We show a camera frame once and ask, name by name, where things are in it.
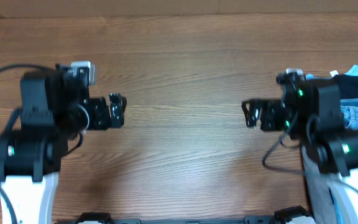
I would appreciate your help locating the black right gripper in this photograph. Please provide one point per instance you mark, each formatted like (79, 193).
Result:
(268, 106)

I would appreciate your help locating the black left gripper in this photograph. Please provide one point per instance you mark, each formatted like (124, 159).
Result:
(102, 122)

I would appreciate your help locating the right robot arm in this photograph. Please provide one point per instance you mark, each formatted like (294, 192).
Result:
(322, 114)

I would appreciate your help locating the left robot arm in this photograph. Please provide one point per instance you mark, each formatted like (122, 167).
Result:
(56, 108)

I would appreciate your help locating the grey folded trousers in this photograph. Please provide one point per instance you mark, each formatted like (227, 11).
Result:
(321, 202)

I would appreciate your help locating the black folded garment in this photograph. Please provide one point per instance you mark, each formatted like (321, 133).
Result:
(348, 86)

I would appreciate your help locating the light blue folded garment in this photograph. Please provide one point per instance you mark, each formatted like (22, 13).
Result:
(353, 72)

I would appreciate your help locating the black base frame bar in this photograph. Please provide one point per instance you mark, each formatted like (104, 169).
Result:
(185, 220)

